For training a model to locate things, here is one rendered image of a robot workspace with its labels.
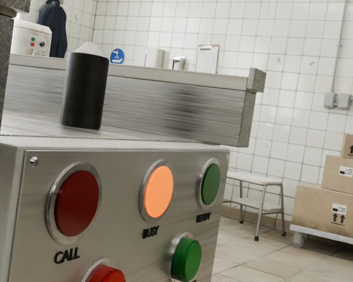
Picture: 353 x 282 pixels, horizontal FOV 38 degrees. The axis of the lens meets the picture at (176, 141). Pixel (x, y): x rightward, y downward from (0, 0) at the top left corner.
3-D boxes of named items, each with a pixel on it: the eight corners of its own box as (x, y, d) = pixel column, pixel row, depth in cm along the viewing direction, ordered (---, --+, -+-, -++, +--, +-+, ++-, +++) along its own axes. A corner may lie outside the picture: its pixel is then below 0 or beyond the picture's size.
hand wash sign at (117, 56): (124, 67, 535) (126, 48, 534) (122, 67, 534) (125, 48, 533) (108, 66, 546) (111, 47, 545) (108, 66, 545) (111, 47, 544)
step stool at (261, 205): (286, 236, 418) (295, 181, 415) (256, 241, 384) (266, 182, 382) (240, 222, 447) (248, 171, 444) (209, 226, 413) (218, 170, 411)
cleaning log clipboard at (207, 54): (217, 86, 475) (223, 43, 473) (216, 86, 473) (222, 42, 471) (192, 84, 489) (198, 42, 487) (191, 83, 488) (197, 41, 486)
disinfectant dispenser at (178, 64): (181, 87, 496) (186, 56, 494) (170, 85, 480) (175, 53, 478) (173, 87, 501) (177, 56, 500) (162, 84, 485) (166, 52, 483)
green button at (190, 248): (160, 281, 35) (166, 238, 35) (180, 272, 38) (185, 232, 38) (180, 287, 35) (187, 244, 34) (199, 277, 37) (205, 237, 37)
